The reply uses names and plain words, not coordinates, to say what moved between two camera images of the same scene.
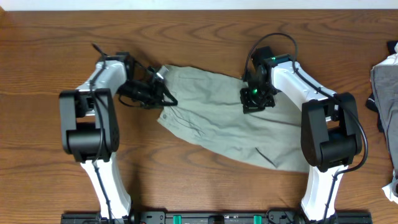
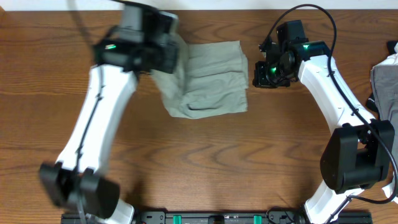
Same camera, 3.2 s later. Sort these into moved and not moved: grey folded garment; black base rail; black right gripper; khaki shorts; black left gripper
Moved: khaki shorts; black left gripper; black right gripper
Not moved: grey folded garment; black base rail
